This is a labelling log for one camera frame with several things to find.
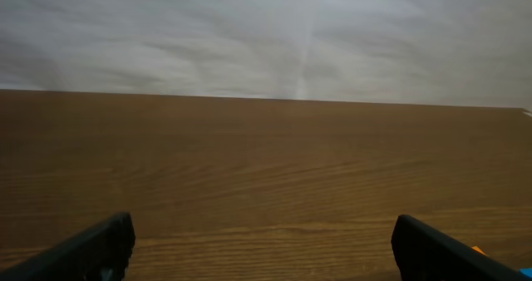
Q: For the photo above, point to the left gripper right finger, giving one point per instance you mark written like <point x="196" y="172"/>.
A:
<point x="440" y="256"/>

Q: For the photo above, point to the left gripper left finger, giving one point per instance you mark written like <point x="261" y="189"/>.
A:
<point x="83" y="256"/>

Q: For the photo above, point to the orange cube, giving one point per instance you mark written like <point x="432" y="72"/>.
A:
<point x="478" y="250"/>

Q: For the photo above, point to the blue cube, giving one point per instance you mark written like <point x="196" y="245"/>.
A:
<point x="527" y="272"/>

